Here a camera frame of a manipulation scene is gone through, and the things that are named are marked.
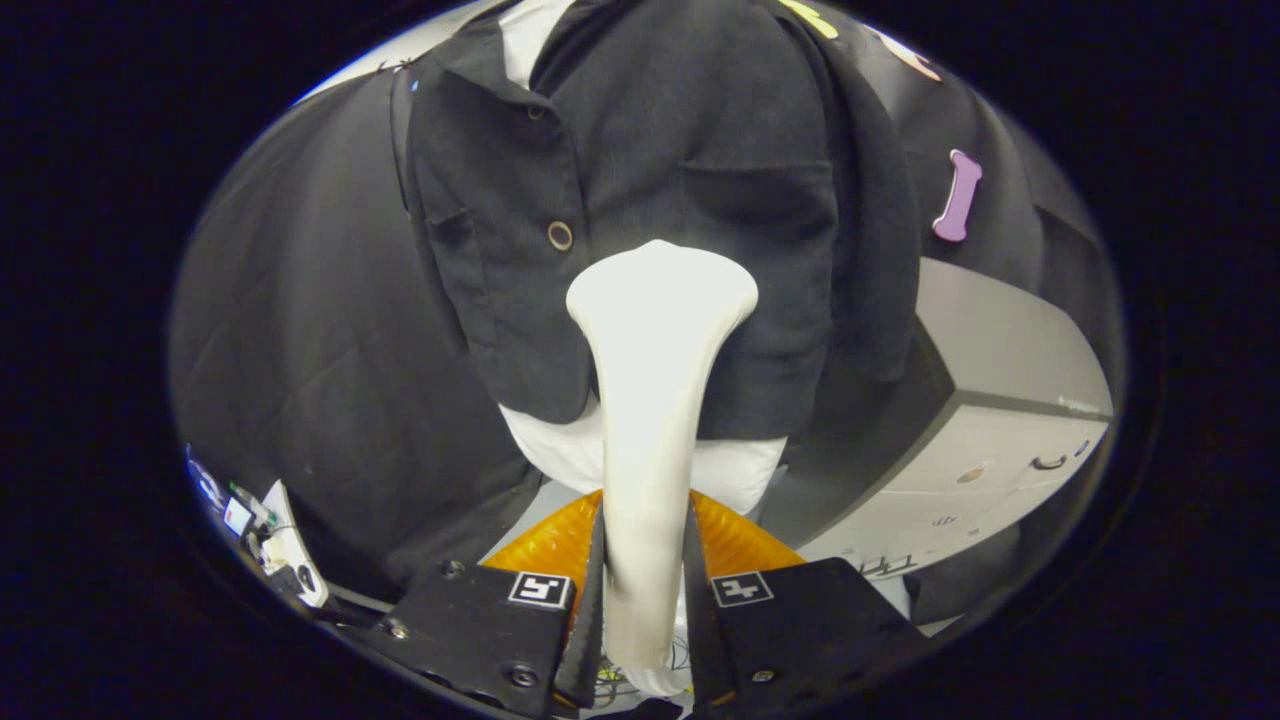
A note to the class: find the clear plastic bottle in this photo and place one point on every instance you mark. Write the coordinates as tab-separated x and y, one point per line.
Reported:
252	503

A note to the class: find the white mannequin torso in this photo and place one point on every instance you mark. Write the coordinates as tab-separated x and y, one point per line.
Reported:
555	450

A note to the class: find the black suit jacket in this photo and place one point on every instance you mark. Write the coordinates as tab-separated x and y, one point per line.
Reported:
700	150

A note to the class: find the white garment steamer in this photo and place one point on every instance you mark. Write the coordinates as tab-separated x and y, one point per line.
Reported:
655	380

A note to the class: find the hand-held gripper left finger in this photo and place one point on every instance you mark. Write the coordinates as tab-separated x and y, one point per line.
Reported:
588	650

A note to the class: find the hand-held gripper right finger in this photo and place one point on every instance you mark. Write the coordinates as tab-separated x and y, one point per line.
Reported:
698	645

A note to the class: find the blue printed bag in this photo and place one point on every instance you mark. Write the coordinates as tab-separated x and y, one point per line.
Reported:
203	482

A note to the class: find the grey cabinet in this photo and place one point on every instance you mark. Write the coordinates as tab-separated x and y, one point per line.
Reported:
1000	400

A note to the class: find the small white table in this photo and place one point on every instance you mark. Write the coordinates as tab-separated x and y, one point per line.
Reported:
290	555

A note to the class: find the small blue white box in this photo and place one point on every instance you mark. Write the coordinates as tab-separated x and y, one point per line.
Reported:
237	517

